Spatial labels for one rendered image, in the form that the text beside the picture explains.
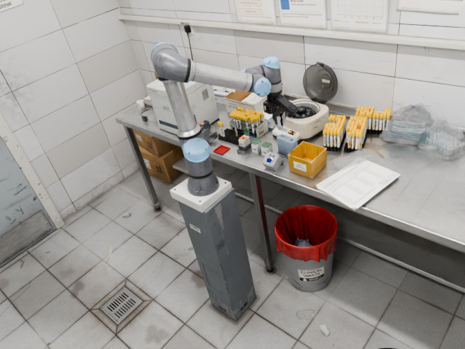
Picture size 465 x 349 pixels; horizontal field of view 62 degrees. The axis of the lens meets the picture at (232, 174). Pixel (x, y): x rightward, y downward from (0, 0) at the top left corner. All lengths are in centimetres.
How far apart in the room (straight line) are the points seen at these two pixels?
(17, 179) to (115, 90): 106
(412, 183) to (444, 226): 27
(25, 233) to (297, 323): 218
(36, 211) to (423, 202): 274
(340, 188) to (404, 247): 75
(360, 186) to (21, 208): 250
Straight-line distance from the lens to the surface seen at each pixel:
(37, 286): 318
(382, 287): 254
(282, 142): 197
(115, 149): 365
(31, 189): 333
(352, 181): 181
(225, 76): 161
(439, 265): 235
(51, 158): 338
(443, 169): 195
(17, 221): 338
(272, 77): 181
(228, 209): 188
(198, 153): 169
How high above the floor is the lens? 202
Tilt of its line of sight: 36 degrees down
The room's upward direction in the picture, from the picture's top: 12 degrees counter-clockwise
